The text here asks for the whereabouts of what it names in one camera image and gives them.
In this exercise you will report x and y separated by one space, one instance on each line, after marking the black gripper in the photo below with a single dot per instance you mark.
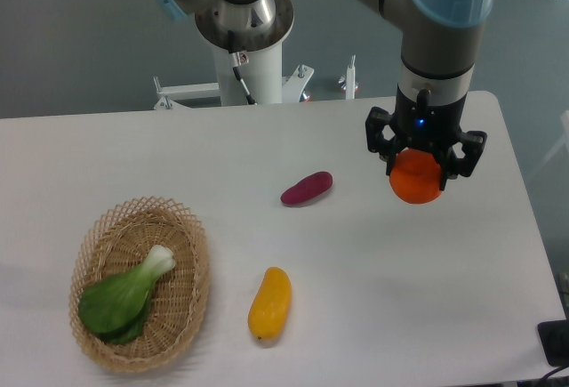
459 151

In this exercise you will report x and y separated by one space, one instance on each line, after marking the orange fruit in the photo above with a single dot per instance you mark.
415 177

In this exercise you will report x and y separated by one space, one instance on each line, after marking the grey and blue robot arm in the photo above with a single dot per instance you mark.
440 42

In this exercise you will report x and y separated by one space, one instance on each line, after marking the woven wicker basket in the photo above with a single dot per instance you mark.
119 240

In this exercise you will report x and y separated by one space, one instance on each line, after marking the purple sweet potato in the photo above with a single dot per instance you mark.
307 189

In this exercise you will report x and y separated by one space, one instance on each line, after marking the yellow mango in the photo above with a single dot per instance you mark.
270 307

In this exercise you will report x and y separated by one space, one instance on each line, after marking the black device at table edge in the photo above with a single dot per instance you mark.
554 341

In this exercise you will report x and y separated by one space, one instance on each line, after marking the green bok choy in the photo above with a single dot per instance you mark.
116 308

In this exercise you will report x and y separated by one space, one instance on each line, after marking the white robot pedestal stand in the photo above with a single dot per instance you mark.
246 43

